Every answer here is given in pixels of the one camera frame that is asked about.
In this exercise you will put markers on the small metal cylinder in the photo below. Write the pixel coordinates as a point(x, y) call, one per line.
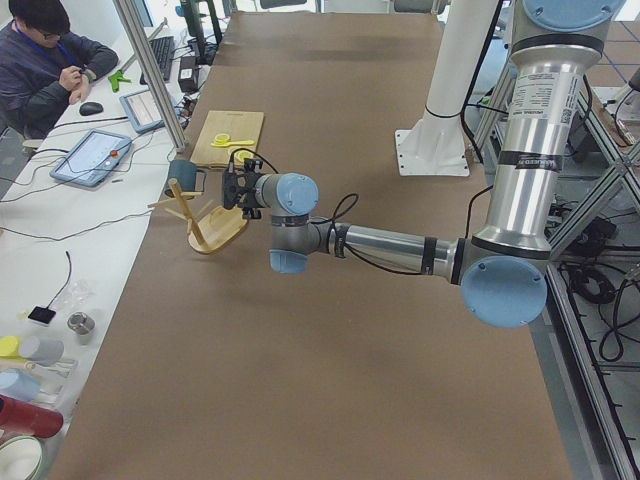
point(83, 326)

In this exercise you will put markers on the lemon slice top pair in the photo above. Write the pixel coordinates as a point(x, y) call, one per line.
point(220, 139)

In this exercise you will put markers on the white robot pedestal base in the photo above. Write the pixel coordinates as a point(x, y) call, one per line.
point(435, 145)

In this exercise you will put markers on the teach pendant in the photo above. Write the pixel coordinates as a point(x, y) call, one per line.
point(142, 111)
point(92, 159)

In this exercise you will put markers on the lemon slice near knife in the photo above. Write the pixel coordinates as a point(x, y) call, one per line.
point(241, 157)

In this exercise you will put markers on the teach pendant near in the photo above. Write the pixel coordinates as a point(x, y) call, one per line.
point(92, 159)

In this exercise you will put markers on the seated person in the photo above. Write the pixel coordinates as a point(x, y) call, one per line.
point(45, 67)

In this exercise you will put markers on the red thermos bottle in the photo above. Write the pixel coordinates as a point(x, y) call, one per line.
point(24, 418)

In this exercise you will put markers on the yellow plastic knife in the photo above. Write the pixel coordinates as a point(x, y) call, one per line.
point(239, 143)

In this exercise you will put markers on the black keyboard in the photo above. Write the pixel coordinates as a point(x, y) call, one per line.
point(163, 49)

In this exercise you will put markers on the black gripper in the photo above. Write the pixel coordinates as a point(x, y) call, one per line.
point(246, 192)

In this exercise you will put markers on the teach pendant far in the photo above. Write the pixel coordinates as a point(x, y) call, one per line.
point(142, 111)

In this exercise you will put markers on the light blue cup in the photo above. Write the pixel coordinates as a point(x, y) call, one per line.
point(19, 385)

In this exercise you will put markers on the small black pad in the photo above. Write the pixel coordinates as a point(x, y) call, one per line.
point(42, 315)

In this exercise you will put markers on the wooden cup storage rack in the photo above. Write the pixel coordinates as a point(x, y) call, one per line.
point(209, 229)

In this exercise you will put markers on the yellow cup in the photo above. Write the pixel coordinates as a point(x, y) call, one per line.
point(10, 346)

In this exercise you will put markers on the grey cup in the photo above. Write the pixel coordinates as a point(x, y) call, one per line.
point(43, 351)

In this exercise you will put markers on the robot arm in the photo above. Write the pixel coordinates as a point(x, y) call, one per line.
point(349, 232)

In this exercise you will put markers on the blue mug yellow inside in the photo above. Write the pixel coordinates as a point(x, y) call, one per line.
point(190, 177)

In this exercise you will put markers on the bamboo cutting board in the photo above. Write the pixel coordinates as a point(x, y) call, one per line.
point(224, 131)

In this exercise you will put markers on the black computer mouse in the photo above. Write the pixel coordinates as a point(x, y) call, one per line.
point(90, 108)

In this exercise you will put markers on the aluminium frame post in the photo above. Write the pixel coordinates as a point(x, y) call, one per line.
point(136, 34)

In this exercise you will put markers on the green clamp tool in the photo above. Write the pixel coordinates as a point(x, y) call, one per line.
point(116, 79)

